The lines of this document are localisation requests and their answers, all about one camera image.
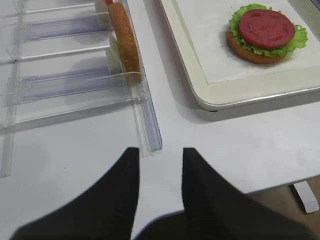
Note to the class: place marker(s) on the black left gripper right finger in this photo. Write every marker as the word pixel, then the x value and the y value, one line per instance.
pixel 215 210

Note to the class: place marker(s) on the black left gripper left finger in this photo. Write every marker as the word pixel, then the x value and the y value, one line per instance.
pixel 106 211

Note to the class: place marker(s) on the red tomato slice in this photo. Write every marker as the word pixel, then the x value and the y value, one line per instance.
pixel 266 29

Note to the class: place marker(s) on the brown bread slice upright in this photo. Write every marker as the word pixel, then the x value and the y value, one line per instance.
pixel 127 46

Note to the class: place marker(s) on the green lettuce leaf on bun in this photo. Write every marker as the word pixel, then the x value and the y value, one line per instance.
pixel 298 42

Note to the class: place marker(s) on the white table leg foot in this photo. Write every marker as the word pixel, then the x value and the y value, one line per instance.
pixel 305 197

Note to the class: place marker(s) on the white tray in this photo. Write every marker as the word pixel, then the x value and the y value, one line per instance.
pixel 231 93

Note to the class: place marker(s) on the clear acrylic rack left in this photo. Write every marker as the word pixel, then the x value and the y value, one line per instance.
pixel 59 61

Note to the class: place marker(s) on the brown bottom bun slice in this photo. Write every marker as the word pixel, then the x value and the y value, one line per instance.
pixel 249 55

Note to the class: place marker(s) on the white paper tray liner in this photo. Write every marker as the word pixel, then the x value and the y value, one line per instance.
pixel 207 22

